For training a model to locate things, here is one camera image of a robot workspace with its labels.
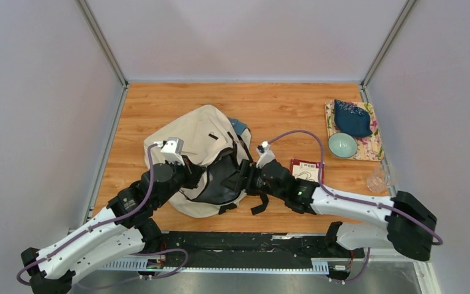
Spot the light green ceramic bowl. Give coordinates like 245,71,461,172
328,133,358,159

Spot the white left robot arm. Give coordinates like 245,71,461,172
16,159,207,293

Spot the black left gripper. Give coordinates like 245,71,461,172
154,154,207,208

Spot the red and white book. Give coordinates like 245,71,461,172
290,159,321,183

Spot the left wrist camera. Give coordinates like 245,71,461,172
154,137,185,165

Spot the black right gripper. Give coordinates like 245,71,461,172
221,159,286,201

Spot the dark blue embroidered pouch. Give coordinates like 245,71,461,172
334,100,373,138

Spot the clear drinking glass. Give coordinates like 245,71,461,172
366,164,397,193

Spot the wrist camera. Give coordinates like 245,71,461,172
154,137,185,165
256,141,275,168

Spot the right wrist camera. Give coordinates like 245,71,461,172
256,141,275,168

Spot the floral cover paperback book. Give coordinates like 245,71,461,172
228,118,247,137

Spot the beige canvas backpack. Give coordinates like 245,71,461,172
143,105,252,218

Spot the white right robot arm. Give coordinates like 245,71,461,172
234,160,443,262

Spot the floral placemat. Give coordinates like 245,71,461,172
325,99,384,162

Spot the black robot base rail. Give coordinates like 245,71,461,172
142,232,366,274

